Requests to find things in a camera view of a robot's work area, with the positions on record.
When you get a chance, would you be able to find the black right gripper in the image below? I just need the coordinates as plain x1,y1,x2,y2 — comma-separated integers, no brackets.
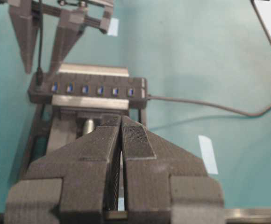
8,0,114,74

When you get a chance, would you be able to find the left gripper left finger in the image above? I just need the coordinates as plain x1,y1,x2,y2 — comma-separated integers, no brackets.
4,116,121,224

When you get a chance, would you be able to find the black multiport USB hub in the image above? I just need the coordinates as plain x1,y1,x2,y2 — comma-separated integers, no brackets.
28,73,147,109

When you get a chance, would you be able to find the grey hub power cable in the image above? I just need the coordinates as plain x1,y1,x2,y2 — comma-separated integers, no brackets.
147,0,271,118

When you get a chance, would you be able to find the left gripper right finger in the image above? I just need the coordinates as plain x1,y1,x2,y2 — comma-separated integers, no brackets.
121,116,226,224

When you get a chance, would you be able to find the blue tape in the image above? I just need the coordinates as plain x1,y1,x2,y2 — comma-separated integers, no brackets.
198,135,218,175
107,18,119,37

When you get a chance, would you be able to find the blue tape bottom centre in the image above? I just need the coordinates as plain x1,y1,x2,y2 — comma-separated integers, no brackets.
198,135,218,175

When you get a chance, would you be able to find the blue tape right side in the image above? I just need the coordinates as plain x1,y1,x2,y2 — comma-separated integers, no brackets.
107,18,119,37

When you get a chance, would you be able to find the black bench vise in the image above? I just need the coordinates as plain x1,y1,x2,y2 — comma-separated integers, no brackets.
19,63,146,178

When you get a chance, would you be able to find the grey USB cable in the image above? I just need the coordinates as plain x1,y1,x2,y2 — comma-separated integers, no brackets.
35,0,44,85

